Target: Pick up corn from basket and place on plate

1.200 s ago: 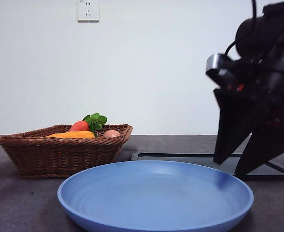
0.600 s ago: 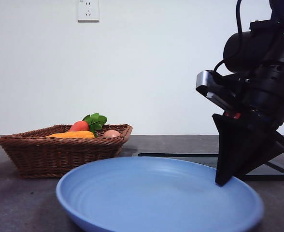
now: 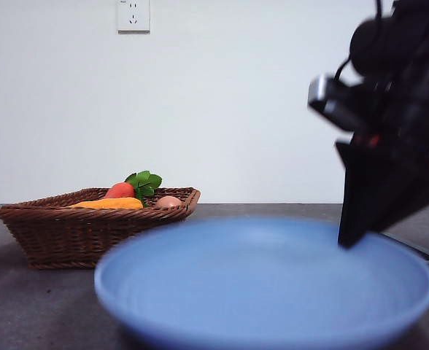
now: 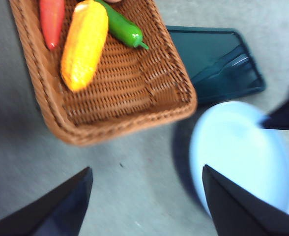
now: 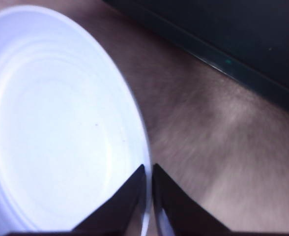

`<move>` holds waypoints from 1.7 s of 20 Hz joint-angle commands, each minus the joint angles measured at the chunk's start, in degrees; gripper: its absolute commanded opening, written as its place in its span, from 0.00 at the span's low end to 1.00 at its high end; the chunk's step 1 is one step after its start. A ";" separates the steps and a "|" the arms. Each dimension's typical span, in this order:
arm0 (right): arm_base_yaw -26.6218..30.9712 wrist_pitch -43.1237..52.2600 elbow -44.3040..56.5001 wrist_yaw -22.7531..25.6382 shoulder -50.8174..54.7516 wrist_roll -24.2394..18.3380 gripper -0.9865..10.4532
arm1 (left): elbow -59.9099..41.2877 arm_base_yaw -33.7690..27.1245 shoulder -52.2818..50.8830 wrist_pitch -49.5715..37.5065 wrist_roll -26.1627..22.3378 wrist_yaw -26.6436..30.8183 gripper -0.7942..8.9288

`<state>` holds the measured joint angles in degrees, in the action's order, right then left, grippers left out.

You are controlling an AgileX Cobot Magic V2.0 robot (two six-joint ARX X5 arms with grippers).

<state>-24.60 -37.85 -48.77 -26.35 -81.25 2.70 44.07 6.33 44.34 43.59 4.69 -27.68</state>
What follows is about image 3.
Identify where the blue round plate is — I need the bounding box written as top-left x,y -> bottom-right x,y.
93,214 -> 429,350

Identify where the black cable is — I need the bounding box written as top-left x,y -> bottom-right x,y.
333,0 -> 383,82

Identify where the orange corn cob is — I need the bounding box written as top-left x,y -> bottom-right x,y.
68,197 -> 144,211

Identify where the white wall socket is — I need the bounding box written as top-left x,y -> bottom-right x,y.
117,0 -> 151,36

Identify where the orange carrot with green leaves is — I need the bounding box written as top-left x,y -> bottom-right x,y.
104,170 -> 163,209

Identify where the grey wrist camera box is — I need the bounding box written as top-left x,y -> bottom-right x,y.
308,74 -> 369,133

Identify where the brown wicker basket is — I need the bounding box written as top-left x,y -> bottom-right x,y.
0,187 -> 201,271

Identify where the brown egg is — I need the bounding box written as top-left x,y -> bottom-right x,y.
153,195 -> 184,211

